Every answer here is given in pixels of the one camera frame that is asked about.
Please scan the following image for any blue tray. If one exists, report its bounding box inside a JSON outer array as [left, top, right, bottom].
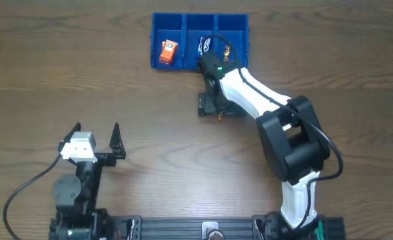
[[150, 12, 250, 72]]

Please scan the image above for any mounting rail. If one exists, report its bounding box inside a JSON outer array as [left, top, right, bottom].
[[49, 215, 346, 240]]

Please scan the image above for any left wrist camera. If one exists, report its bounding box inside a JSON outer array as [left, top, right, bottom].
[[60, 131, 98, 163]]

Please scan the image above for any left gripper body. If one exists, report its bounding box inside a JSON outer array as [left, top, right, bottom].
[[95, 152, 117, 167]]

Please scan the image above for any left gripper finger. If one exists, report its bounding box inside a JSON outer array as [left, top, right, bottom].
[[57, 122, 82, 151], [109, 122, 127, 160]]

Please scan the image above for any blue candy pack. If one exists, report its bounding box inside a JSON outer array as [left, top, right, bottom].
[[197, 35, 212, 57]]

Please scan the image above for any black cable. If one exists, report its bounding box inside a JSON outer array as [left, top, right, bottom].
[[2, 153, 63, 240], [200, 35, 344, 231]]

